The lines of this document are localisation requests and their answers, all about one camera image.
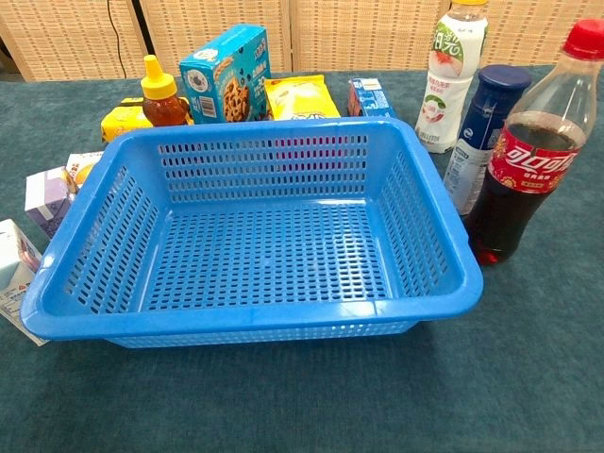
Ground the woven bamboo folding screen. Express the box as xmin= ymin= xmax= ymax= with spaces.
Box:
xmin=0 ymin=0 xmax=604 ymax=83

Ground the blue and red toothpaste box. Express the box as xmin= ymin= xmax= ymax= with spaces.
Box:
xmin=346 ymin=77 xmax=398 ymax=120

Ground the black stand pole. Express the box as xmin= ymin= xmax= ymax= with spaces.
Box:
xmin=129 ymin=0 xmax=158 ymax=56

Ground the blue chocolate cookie box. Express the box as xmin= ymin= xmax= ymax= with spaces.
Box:
xmin=178 ymin=23 xmax=274 ymax=126

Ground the white bottle with navy cap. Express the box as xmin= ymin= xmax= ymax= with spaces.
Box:
xmin=443 ymin=64 xmax=533 ymax=217

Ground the white peach drink bottle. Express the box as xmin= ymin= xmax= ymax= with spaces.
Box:
xmin=414 ymin=0 xmax=490 ymax=155

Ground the small white egg-yolk snack packet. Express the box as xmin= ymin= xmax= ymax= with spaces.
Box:
xmin=64 ymin=150 xmax=106 ymax=191

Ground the teal table cloth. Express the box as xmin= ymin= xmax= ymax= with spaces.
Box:
xmin=0 ymin=64 xmax=604 ymax=453

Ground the honey bottle with yellow cap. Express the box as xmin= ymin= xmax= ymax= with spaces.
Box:
xmin=140 ymin=54 xmax=191 ymax=128

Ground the yellow snack bag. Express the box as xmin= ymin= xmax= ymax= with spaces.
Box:
xmin=262 ymin=75 xmax=342 ymax=122

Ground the thin black hanging cable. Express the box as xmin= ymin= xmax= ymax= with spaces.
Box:
xmin=106 ymin=0 xmax=129 ymax=79

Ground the cola bottle with red cap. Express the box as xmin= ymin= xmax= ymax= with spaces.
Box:
xmin=464 ymin=18 xmax=604 ymax=267

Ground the white and blue milk carton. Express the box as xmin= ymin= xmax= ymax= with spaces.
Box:
xmin=0 ymin=218 xmax=51 ymax=348

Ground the yellow packet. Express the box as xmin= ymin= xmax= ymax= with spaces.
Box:
xmin=100 ymin=96 xmax=195 ymax=143

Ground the blue perforated plastic basket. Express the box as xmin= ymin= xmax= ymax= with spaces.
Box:
xmin=19 ymin=116 xmax=485 ymax=349

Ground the purple white milk carton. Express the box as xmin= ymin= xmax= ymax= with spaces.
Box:
xmin=24 ymin=165 xmax=79 ymax=242

